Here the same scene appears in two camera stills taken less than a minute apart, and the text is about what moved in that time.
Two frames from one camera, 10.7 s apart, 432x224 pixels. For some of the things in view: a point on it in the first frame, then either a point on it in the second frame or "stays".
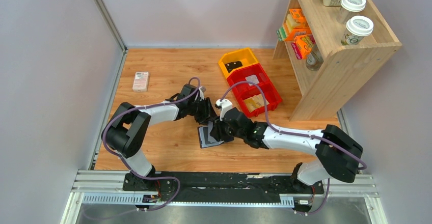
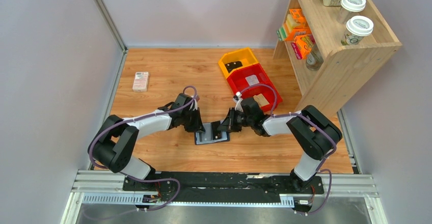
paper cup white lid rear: (350, 4) stays
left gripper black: (205, 109) to (196, 122)
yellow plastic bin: (233, 61) stays
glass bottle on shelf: (315, 60) stays
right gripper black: (220, 128) to (230, 121)
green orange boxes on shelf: (295, 25) stays
